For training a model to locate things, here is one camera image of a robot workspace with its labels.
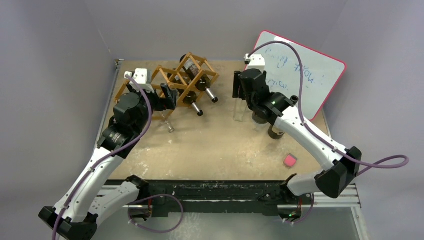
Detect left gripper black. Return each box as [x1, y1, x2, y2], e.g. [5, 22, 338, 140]
[127, 82, 177, 134]

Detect clear square glass bottle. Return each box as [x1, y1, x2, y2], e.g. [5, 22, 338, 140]
[233, 98, 248, 122]

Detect olive green wine bottle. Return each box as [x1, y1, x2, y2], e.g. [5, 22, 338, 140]
[167, 73, 204, 117]

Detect dark bottle beige label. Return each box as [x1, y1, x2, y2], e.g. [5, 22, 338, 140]
[179, 54, 220, 104]

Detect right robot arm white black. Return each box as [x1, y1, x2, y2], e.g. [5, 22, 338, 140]
[233, 68, 362, 204]

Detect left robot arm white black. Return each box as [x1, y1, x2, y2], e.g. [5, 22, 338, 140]
[38, 83, 178, 240]

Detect wooden lattice wine rack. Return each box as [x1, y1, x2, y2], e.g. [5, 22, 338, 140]
[114, 52, 219, 117]

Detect clear bottle green label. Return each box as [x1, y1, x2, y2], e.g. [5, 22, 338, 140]
[251, 111, 269, 125]

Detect dark green wine bottle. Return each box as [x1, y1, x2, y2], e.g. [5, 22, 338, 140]
[267, 95, 300, 140]

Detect pink framed whiteboard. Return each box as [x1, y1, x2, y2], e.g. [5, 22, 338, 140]
[255, 30, 347, 120]

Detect pink eraser block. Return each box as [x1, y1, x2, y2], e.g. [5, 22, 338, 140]
[283, 153, 298, 168]

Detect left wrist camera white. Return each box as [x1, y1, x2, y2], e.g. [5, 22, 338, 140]
[124, 68, 155, 93]

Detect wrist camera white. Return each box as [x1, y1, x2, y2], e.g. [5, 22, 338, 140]
[244, 53, 266, 73]
[124, 68, 155, 93]

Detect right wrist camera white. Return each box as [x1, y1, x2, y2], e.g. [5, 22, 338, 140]
[244, 53, 266, 73]

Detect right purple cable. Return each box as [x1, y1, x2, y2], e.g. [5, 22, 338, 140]
[246, 41, 410, 170]

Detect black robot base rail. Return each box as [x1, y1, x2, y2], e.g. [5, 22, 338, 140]
[133, 180, 312, 220]

